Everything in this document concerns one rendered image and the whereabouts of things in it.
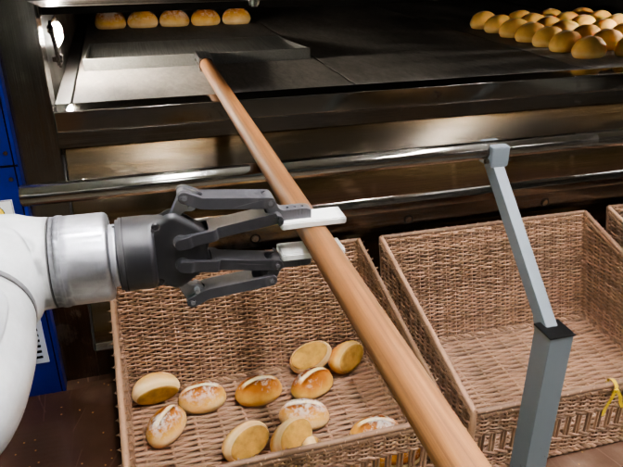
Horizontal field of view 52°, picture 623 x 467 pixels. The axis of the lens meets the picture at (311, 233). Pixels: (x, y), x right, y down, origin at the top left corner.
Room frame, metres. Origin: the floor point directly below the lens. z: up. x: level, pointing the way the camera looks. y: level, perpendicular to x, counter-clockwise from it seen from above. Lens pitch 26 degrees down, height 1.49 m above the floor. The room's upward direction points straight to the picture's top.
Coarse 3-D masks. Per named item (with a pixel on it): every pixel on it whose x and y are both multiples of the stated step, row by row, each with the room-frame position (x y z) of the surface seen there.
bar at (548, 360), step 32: (288, 160) 0.90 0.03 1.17; (320, 160) 0.91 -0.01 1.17; (352, 160) 0.92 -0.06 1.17; (384, 160) 0.93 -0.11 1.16; (416, 160) 0.95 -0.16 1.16; (448, 160) 0.96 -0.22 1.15; (480, 160) 1.01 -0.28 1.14; (32, 192) 0.80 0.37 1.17; (64, 192) 0.80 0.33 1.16; (96, 192) 0.82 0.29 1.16; (128, 192) 0.83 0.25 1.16; (160, 192) 0.84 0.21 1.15; (512, 192) 0.95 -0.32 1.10; (512, 224) 0.91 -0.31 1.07; (544, 288) 0.84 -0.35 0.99; (544, 320) 0.80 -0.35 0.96; (544, 352) 0.77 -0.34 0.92; (544, 384) 0.77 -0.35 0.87; (544, 416) 0.77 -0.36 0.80; (544, 448) 0.77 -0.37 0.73
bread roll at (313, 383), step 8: (312, 368) 1.09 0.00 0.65; (320, 368) 1.10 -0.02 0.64; (304, 376) 1.07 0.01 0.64; (312, 376) 1.07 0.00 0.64; (320, 376) 1.08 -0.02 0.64; (328, 376) 1.09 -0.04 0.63; (296, 384) 1.06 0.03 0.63; (304, 384) 1.06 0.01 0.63; (312, 384) 1.06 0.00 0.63; (320, 384) 1.06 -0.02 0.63; (328, 384) 1.08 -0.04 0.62; (296, 392) 1.05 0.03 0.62; (304, 392) 1.05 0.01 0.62; (312, 392) 1.05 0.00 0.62; (320, 392) 1.06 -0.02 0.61
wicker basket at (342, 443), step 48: (288, 288) 1.22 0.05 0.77; (384, 288) 1.14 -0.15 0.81; (144, 336) 1.11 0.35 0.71; (192, 336) 1.14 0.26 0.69; (240, 336) 1.17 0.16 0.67; (288, 336) 1.19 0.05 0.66; (336, 336) 1.22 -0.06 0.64; (288, 384) 1.11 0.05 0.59; (336, 384) 1.11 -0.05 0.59; (384, 384) 1.11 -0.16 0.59; (144, 432) 0.96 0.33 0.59; (192, 432) 0.96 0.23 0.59; (336, 432) 0.96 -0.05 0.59; (384, 432) 0.81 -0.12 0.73
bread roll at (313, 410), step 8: (296, 400) 0.99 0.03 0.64; (304, 400) 0.99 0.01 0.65; (312, 400) 0.99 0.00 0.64; (288, 408) 0.98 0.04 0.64; (296, 408) 0.98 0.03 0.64; (304, 408) 0.97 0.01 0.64; (312, 408) 0.98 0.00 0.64; (320, 408) 0.98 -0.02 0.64; (280, 416) 0.98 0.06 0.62; (288, 416) 0.97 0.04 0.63; (296, 416) 0.97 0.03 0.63; (304, 416) 0.96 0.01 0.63; (312, 416) 0.96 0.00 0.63; (320, 416) 0.97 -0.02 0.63; (328, 416) 0.98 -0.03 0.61; (312, 424) 0.96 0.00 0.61; (320, 424) 0.96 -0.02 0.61
